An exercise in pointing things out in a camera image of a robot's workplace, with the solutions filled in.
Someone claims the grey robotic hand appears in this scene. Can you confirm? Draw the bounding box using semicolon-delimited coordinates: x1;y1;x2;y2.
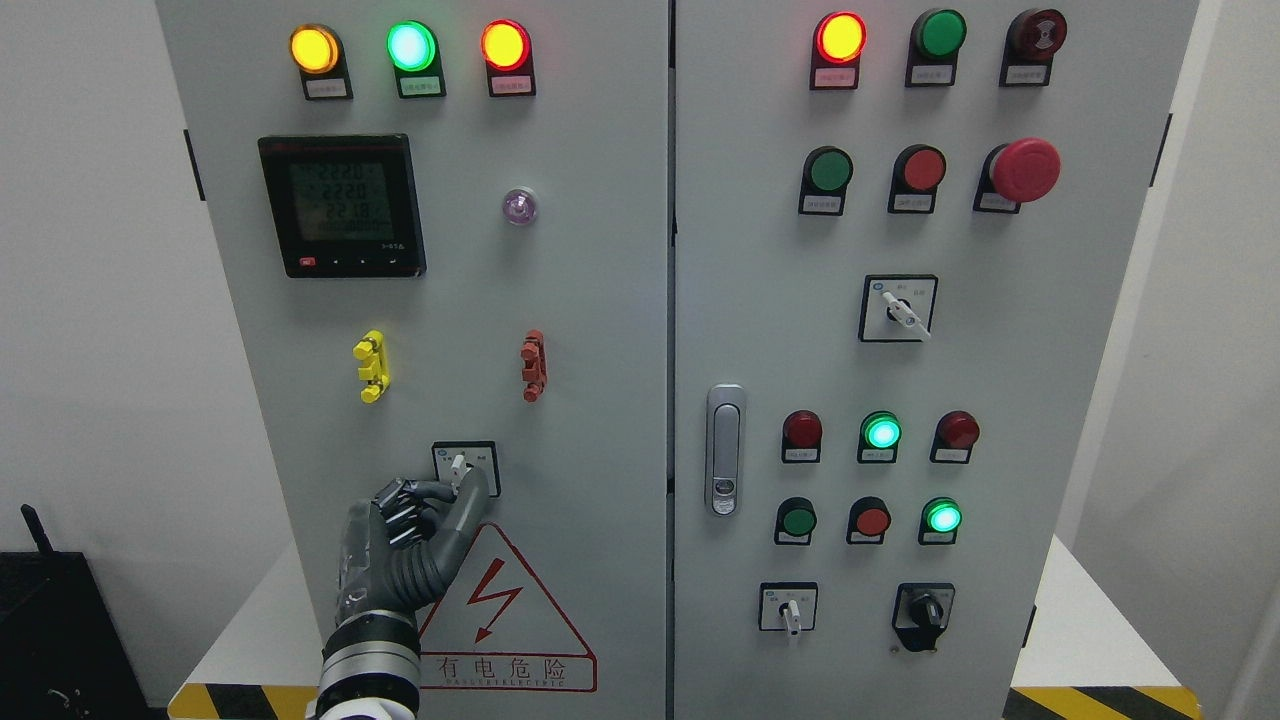
335;462;490;625

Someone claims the white rotary selector switch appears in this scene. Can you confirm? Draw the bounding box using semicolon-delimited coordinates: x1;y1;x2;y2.
431;439;502;498

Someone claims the green lit indicator light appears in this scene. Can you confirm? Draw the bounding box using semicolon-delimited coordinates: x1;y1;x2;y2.
858;410;902;464
385;20;447;99

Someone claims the yellow indicator light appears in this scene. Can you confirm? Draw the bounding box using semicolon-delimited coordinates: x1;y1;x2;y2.
289;23;353;101

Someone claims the red high voltage warning sticker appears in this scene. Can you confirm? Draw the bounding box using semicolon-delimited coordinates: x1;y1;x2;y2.
419;521;598;693

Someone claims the yellow terminal block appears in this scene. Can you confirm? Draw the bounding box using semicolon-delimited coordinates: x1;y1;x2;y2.
352;329;390;404

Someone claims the red terminal block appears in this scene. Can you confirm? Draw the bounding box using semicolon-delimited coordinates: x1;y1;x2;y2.
518;329;548;404

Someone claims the grey left cabinet door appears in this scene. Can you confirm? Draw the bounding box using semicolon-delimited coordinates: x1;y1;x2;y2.
157;1;669;719

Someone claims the grey cabinet door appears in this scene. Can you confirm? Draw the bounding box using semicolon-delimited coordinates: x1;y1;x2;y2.
672;1;1198;719
157;1;669;719

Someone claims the black digital power meter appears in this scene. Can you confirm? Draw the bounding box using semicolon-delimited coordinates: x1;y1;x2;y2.
257;133;428;279

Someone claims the black box with antenna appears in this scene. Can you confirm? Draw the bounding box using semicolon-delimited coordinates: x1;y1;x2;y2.
1;503;152;719

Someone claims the dark red indicator light left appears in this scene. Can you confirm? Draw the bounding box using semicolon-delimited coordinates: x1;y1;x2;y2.
780;409;823;464

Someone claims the dark red indicator light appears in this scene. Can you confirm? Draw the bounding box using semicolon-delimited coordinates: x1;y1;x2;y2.
931;410;980;464
780;409;823;464

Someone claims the red push button lower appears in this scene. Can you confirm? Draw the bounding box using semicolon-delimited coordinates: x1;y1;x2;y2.
846;496;892;544

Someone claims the red push button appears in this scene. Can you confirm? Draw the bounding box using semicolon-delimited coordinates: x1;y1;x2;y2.
846;496;892;544
887;143;947;215

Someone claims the green lit indicator light middle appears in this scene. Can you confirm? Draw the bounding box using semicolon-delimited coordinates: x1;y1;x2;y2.
858;410;902;464

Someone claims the red lit indicator light left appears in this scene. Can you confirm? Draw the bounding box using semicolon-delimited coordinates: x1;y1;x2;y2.
480;18;536;97

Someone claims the red lit indicator light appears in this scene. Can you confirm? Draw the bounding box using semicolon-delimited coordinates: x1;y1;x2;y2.
809;10;867;92
480;18;536;97

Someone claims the green lit push button lower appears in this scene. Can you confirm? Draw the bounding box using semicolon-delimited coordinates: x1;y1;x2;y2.
916;496;964;546

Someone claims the dark red indicator light right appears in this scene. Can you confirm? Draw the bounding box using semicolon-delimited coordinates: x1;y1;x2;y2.
931;410;980;464

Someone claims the green push button upper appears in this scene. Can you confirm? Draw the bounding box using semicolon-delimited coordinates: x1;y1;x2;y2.
797;145;854;217

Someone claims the grey right cabinet door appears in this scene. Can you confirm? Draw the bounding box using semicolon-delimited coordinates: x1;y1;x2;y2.
672;1;1198;719

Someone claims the red push button upper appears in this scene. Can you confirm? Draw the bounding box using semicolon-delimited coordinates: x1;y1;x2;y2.
887;143;947;215

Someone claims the red lit indicator light right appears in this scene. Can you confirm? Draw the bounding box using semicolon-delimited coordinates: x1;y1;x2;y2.
809;10;867;92

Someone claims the white platform with hazard stripes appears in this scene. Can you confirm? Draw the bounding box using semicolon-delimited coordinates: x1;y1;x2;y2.
166;539;1203;719

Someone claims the red emergency stop button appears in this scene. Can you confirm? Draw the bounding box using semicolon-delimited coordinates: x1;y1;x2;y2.
972;137;1062;215

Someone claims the green indicator light top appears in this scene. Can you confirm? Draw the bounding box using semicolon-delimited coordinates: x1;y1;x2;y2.
904;8;968;88

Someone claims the dark red buzzer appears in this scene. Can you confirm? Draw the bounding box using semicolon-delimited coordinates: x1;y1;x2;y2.
998;8;1068;88

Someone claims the silver door latch handle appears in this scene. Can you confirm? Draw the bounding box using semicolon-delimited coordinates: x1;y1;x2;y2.
704;384;748;518

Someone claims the white selector switch lower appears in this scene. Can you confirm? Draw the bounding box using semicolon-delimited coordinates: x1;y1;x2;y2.
756;582;819;641

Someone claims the black rotary knob switch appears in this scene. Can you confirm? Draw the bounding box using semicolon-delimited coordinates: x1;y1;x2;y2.
891;582;956;653

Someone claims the white selector switch upper right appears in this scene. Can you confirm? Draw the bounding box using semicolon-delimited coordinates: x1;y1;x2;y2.
858;274;940;343

